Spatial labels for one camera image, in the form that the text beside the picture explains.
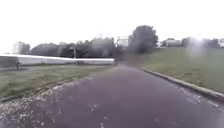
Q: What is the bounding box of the grey asphalt path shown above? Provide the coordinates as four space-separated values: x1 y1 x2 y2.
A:
0 63 224 128

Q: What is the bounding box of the row of dark trees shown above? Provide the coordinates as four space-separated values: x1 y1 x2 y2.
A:
19 35 116 59

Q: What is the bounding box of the large round dark tree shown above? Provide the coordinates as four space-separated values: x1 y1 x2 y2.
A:
128 24 160 54

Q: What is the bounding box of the grassy bank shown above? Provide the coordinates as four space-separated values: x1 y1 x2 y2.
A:
128 46 224 94

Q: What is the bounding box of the grass verge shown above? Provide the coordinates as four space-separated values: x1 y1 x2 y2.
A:
0 63 113 101

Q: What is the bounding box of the pale stone kerb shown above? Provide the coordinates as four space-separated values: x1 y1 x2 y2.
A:
141 68 224 101

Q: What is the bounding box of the row of distant buildings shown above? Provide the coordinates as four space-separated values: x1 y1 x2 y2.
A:
159 36 224 50

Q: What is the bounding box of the pale building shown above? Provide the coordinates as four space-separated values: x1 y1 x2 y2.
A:
11 41 26 56

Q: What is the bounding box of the long white wall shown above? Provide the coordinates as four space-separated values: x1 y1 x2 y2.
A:
0 54 116 67

